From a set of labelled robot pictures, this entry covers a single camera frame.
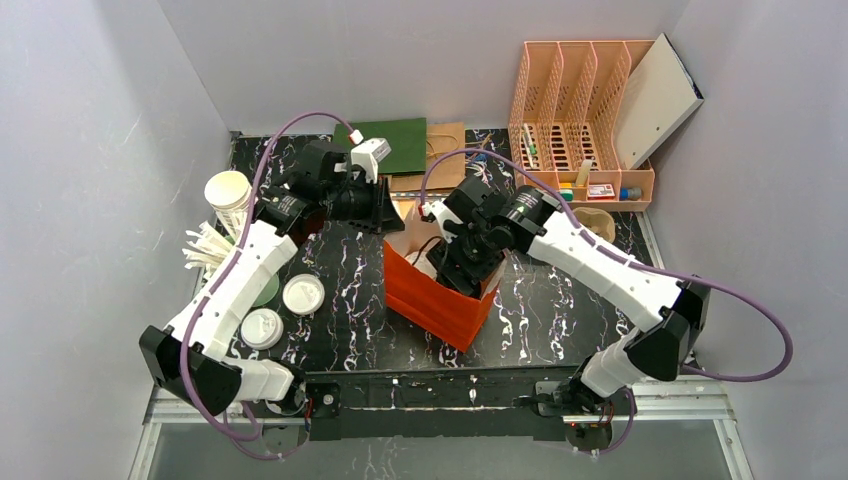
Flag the orange paper bag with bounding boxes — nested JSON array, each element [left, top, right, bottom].
[[383, 198, 506, 353]]

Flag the white lids partial stack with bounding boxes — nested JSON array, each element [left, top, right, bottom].
[[282, 274, 326, 316]]

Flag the single white cup lid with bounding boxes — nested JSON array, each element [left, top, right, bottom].
[[404, 251, 437, 279]]

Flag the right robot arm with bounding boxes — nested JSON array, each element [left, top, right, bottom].
[[418, 178, 710, 405]]

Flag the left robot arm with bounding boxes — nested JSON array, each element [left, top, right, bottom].
[[139, 138, 404, 416]]

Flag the green paper bag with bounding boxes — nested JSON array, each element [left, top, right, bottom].
[[351, 117, 427, 175]]

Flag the brown kraft paper bag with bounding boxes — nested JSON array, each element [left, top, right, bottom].
[[388, 121, 468, 193]]

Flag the stack of pulp cup carriers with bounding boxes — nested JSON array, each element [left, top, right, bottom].
[[573, 207, 616, 243]]

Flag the red small box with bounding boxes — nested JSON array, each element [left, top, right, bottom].
[[587, 184, 616, 201]]

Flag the tall stack paper cups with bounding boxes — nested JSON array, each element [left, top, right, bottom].
[[204, 170, 252, 239]]

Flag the green cup of straws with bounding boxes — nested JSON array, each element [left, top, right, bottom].
[[182, 222, 280, 309]]

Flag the white cup lids stack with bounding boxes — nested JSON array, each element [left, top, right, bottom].
[[240, 308, 284, 350]]

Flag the pink desk file organizer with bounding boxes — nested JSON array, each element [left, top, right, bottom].
[[508, 40, 655, 212]]

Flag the white board panel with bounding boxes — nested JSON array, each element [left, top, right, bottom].
[[612, 33, 704, 170]]

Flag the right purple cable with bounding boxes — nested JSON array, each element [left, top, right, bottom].
[[418, 148, 795, 455]]

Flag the purple cable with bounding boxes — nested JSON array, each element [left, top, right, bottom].
[[178, 111, 364, 462], [418, 148, 795, 455]]

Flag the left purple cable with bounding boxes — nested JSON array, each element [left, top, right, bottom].
[[178, 111, 364, 462]]

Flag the metal base rail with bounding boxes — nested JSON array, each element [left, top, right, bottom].
[[130, 367, 752, 479]]

